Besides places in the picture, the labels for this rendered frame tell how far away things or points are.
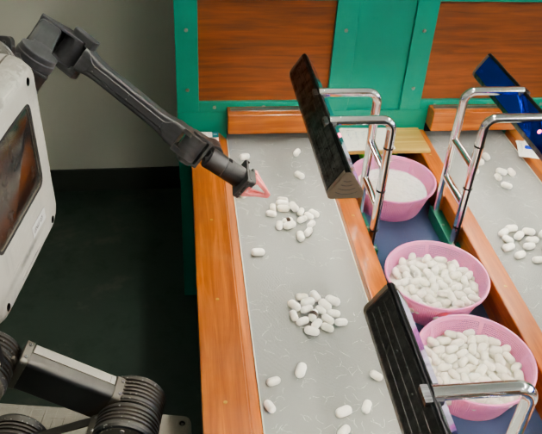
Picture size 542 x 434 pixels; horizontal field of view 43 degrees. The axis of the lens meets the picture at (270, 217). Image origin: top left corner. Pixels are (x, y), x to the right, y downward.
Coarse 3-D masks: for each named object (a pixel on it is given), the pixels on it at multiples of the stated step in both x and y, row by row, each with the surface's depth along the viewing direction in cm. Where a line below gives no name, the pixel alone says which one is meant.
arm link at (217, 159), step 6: (210, 150) 172; (216, 150) 172; (204, 156) 172; (210, 156) 171; (216, 156) 171; (222, 156) 172; (204, 162) 172; (210, 162) 171; (216, 162) 171; (222, 162) 172; (210, 168) 172; (216, 168) 172; (222, 168) 172; (216, 174) 174
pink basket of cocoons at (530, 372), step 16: (448, 320) 162; (464, 320) 162; (480, 320) 161; (432, 336) 160; (496, 336) 160; (512, 336) 158; (512, 352) 158; (528, 352) 154; (528, 368) 152; (464, 400) 142; (464, 416) 148; (480, 416) 147; (496, 416) 149
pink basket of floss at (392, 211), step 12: (372, 156) 218; (396, 156) 218; (360, 168) 216; (372, 168) 219; (396, 168) 219; (408, 168) 218; (420, 180) 215; (432, 180) 210; (432, 192) 203; (384, 204) 200; (396, 204) 198; (408, 204) 199; (420, 204) 202; (384, 216) 204; (396, 216) 204; (408, 216) 205
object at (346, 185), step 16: (304, 64) 191; (304, 80) 186; (304, 96) 181; (320, 96) 174; (304, 112) 177; (320, 112) 169; (320, 128) 166; (336, 128) 165; (320, 144) 162; (336, 144) 156; (320, 160) 159; (336, 160) 152; (336, 176) 149; (352, 176) 147; (336, 192) 149; (352, 192) 150
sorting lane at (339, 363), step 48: (240, 144) 225; (288, 144) 227; (288, 192) 204; (240, 240) 185; (288, 240) 186; (336, 240) 187; (288, 288) 170; (336, 288) 171; (288, 336) 158; (336, 336) 158; (288, 384) 146; (336, 384) 147; (384, 384) 148; (288, 432) 137; (336, 432) 137; (384, 432) 138
